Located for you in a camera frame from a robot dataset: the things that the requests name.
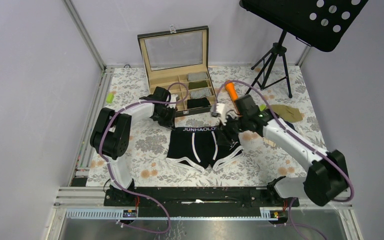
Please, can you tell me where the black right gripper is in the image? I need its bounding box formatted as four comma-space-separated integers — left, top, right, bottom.
215, 112, 249, 147

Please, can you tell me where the black underwear white trim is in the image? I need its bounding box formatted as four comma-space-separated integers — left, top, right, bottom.
165, 126, 244, 173

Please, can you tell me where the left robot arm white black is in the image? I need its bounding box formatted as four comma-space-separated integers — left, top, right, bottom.
89, 87, 180, 206

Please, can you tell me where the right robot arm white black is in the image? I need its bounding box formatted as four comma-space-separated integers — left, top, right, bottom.
210, 94, 352, 207

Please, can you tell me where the striped rolled underwear in box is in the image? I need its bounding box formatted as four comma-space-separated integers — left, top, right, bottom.
189, 88, 213, 99

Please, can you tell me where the olive rolled underwear in box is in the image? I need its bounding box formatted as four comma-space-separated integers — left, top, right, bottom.
188, 80, 209, 90

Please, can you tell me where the green block near underwear pile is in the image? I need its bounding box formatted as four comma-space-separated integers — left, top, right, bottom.
259, 104, 267, 112

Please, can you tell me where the grey rolled underwear in box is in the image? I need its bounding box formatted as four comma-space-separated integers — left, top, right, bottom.
187, 72, 208, 82

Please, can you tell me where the navy blue underwear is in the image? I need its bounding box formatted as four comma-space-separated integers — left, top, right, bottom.
284, 121, 297, 132

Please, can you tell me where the olive khaki underwear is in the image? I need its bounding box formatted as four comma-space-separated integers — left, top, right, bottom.
271, 104, 304, 123

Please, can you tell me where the wooden organizer box glass lid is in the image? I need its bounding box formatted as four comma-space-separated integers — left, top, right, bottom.
137, 25, 215, 117

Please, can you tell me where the green block at left edge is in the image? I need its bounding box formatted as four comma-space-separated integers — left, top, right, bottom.
105, 92, 115, 104

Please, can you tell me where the floral table cloth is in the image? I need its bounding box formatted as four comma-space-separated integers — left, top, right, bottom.
86, 65, 326, 187

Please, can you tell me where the black music stand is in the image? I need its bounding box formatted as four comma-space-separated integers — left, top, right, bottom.
239, 0, 367, 90

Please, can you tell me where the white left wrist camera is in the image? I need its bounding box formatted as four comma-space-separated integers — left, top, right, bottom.
167, 94, 180, 108

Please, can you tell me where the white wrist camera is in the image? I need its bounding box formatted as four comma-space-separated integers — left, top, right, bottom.
210, 103, 228, 126
167, 94, 180, 108

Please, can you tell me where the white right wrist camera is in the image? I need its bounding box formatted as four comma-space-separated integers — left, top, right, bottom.
210, 103, 228, 126

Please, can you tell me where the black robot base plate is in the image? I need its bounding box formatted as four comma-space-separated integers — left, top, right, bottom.
103, 186, 300, 218

